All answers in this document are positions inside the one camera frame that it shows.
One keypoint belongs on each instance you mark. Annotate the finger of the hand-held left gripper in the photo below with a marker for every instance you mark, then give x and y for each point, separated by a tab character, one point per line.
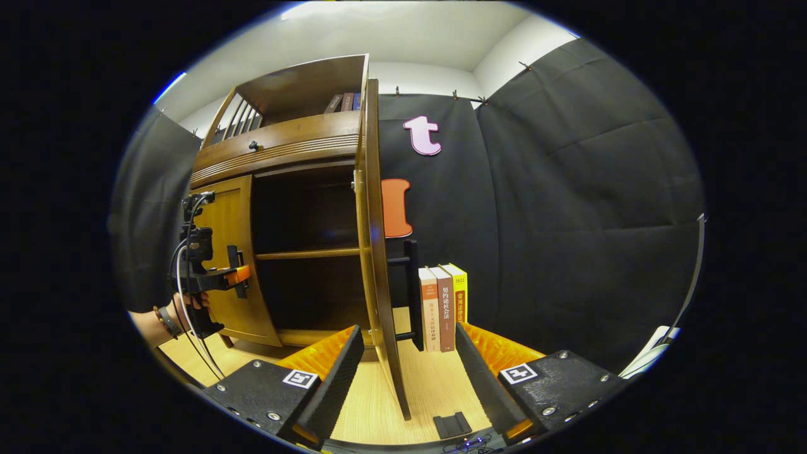
238	275

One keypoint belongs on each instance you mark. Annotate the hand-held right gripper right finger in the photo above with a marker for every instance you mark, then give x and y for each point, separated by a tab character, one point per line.
485	391

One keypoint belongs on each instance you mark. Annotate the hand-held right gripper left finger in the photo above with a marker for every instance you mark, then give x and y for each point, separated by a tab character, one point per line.
334	391

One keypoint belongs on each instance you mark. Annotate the wooden shoe cabinet door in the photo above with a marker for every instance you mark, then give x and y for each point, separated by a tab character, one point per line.
378	284
233	214

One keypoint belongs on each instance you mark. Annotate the wooden double-door shoe cabinet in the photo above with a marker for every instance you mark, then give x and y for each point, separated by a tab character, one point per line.
284	139

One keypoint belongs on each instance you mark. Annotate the wooden inner cabinet shelf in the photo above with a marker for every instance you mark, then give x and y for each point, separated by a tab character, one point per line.
309	253

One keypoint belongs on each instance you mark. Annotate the brown spine book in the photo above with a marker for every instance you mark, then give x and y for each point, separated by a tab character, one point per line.
445	309

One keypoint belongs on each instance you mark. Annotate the yellow book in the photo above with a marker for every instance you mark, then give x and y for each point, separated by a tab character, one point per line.
461	296

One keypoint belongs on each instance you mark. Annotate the white sheet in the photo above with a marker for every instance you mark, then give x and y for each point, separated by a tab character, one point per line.
652	347

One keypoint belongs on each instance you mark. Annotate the reddish brown book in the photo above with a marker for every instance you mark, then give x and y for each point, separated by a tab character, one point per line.
348	101

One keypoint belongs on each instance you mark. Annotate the blue book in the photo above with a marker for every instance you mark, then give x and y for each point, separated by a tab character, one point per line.
357	101

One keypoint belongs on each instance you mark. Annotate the black backdrop cloth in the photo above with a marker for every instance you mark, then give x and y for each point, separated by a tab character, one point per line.
567	189

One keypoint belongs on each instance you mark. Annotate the thin grey pole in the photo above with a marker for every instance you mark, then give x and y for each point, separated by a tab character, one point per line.
693	265

